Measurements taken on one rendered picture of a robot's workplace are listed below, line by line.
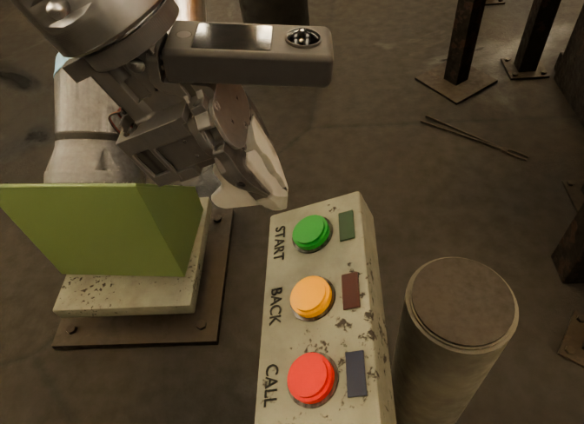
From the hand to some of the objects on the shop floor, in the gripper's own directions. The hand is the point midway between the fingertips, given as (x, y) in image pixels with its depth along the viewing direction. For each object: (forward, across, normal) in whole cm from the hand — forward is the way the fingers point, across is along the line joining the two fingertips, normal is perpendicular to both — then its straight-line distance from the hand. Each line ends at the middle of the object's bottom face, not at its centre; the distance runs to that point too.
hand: (285, 195), depth 42 cm
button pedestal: (+63, +8, -21) cm, 67 cm away
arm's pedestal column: (+47, -33, -64) cm, 86 cm away
